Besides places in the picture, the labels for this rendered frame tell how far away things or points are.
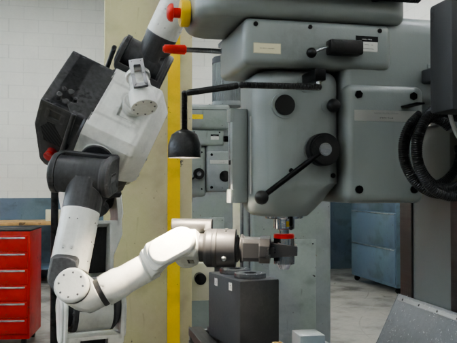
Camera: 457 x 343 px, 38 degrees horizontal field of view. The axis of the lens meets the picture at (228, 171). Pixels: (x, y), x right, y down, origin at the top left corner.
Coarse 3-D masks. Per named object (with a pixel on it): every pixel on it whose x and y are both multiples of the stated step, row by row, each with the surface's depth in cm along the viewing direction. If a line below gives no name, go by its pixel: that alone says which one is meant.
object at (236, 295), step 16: (224, 272) 192; (240, 272) 186; (256, 272) 186; (224, 288) 187; (240, 288) 178; (256, 288) 180; (272, 288) 182; (224, 304) 187; (240, 304) 178; (256, 304) 180; (272, 304) 182; (224, 320) 187; (240, 320) 178; (256, 320) 180; (272, 320) 182; (224, 336) 186; (240, 336) 178; (256, 336) 180; (272, 336) 181
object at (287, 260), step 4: (276, 240) 150; (280, 240) 149; (284, 240) 149; (288, 240) 149; (292, 240) 150; (284, 244) 149; (288, 244) 149; (292, 244) 150; (292, 256) 150; (276, 260) 150; (280, 260) 149; (284, 260) 149; (288, 260) 149; (292, 260) 150; (276, 264) 150; (280, 264) 149; (284, 264) 149; (288, 264) 149; (292, 264) 150
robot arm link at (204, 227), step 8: (176, 224) 154; (184, 224) 154; (192, 224) 154; (200, 224) 153; (208, 224) 153; (200, 232) 154; (208, 232) 150; (216, 232) 150; (200, 240) 150; (208, 240) 149; (200, 248) 150; (208, 248) 148; (192, 256) 149; (200, 256) 150; (208, 256) 149; (184, 264) 154; (192, 264) 154; (208, 264) 150; (216, 264) 150
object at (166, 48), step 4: (168, 44) 156; (164, 48) 155; (168, 48) 155; (172, 48) 155; (176, 48) 156; (180, 48) 156; (184, 48) 156; (188, 48) 157; (192, 48) 157; (196, 48) 157; (200, 48) 157; (204, 48) 158; (208, 48) 158; (212, 48) 158; (164, 52) 156; (168, 52) 156; (172, 52) 156; (176, 52) 156; (180, 52) 156; (184, 52) 156; (196, 52) 158; (200, 52) 158; (204, 52) 158; (208, 52) 158; (212, 52) 158; (216, 52) 158; (220, 52) 159
